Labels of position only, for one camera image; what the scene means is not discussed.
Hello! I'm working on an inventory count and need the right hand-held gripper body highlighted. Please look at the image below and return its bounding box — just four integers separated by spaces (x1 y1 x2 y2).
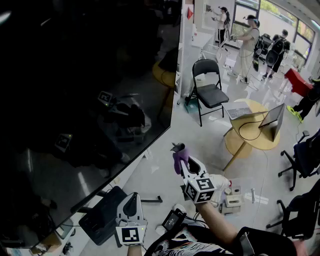
179 173 218 205

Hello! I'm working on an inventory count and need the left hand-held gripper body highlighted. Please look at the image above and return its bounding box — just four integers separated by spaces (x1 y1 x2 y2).
114 213 149 248

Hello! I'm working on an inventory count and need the purple cloth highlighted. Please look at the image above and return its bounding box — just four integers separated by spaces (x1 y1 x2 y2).
170 141 191 176

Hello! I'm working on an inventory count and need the person's right forearm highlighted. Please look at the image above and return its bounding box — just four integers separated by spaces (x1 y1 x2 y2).
196 202 241 247

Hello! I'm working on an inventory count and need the black screen stand leg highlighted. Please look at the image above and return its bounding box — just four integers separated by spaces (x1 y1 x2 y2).
140 196 164 204

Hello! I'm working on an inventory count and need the black device with display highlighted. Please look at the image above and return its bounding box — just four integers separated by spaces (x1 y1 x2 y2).
161 208 186 232

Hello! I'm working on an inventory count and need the white open box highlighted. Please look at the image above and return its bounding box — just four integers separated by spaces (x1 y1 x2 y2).
219 193 245 216

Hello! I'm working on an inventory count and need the person's black printed shirt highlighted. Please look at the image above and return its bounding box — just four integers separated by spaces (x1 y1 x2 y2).
144 224 241 256

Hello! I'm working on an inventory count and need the teal flat box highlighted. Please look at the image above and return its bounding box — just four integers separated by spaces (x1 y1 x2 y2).
184 98 201 115

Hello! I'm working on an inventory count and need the round yellow wooden table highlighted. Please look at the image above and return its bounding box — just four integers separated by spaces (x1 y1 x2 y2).
221 98 281 172

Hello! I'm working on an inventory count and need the silver open laptop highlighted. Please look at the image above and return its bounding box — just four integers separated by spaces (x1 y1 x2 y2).
221 101 254 120

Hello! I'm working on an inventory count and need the black folding chair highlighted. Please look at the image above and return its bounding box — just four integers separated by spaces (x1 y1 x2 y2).
186 59 230 128

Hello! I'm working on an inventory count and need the brown cardboard box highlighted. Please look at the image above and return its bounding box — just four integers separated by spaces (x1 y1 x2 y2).
31 232 63 255

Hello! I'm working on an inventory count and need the dark grey open laptop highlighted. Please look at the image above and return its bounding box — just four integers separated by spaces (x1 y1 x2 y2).
258 102 286 142

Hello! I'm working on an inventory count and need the black office chair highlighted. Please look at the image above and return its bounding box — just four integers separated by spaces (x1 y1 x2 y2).
266 186 320 241
278 129 320 192

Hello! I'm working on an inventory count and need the red box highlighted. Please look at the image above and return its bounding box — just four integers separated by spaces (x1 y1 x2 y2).
284 68 314 98

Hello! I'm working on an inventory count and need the white table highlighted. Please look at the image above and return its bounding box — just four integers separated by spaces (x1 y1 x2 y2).
191 29 218 62

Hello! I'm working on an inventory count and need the large window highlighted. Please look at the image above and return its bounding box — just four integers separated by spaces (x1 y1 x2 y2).
231 0 316 68

